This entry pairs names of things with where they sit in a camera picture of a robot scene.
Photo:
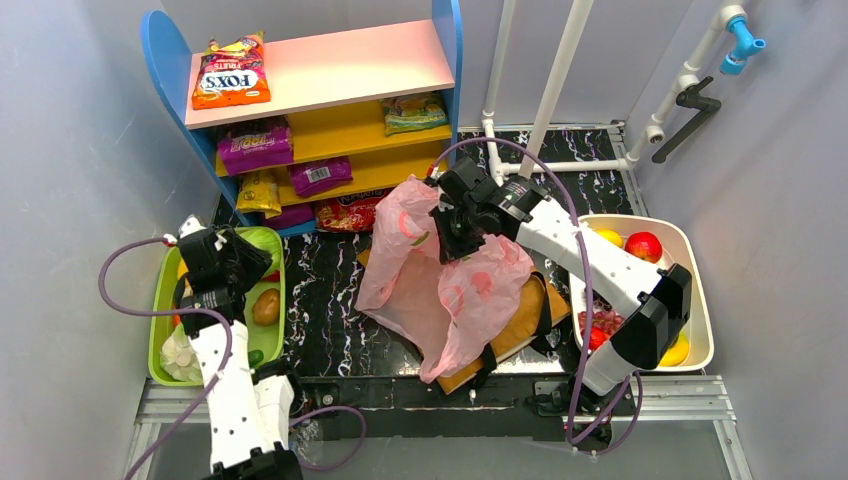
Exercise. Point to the bottom magenta snack bag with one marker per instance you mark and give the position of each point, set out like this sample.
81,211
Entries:
290,216

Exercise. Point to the orange Fox's candy bag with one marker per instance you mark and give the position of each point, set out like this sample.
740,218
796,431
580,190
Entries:
232,75

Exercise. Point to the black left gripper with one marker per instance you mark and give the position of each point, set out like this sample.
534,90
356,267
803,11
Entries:
242,263

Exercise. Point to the brown potato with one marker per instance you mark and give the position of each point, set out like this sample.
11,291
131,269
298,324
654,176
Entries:
266,309

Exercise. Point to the yellow bell pepper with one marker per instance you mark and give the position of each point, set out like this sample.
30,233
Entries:
181,269

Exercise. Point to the pink plastic grocery bag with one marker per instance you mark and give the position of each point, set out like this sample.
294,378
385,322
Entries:
403,225

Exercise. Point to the brown Trader Joe's tote bag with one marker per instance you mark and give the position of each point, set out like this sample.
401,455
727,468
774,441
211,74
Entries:
523,318

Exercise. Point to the red Kopiko snack bag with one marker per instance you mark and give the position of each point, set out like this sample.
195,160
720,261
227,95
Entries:
354,213

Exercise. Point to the red strawberry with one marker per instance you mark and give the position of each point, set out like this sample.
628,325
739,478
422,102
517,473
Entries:
597,338

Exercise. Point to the blue pink yellow shelf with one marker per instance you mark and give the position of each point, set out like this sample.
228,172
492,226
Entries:
329,87

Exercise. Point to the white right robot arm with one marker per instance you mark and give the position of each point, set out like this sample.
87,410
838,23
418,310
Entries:
655,302

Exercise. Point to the green cucumber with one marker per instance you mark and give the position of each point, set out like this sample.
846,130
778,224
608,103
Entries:
255,358

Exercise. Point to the red chili pepper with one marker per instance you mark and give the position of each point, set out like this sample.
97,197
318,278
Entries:
273,277

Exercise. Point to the green yellow snack bag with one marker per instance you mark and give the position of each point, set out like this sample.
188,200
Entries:
413,113

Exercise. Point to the red grape bunch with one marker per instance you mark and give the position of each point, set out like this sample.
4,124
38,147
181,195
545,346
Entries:
606,318

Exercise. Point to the yellow lemon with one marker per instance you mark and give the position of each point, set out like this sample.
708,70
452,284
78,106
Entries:
612,236

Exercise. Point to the magenta Toor snack bag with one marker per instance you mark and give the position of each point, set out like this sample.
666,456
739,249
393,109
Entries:
255,145

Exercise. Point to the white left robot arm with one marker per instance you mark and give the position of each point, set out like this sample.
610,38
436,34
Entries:
248,408

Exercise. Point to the green vegetable tray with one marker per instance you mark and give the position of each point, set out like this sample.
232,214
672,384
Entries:
269,339

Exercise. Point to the small magenta snack packet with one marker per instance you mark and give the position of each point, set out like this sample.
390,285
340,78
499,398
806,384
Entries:
312,178

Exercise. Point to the red apple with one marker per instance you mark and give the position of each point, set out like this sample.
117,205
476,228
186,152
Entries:
645,246

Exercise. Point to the white PVC pipe frame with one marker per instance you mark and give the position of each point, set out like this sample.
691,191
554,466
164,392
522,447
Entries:
731,14

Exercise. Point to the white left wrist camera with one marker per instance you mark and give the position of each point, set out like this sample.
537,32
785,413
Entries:
192,224

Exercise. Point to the blue pipe fitting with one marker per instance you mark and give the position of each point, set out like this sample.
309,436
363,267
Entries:
746,46

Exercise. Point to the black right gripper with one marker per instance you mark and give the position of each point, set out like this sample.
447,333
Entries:
453,232

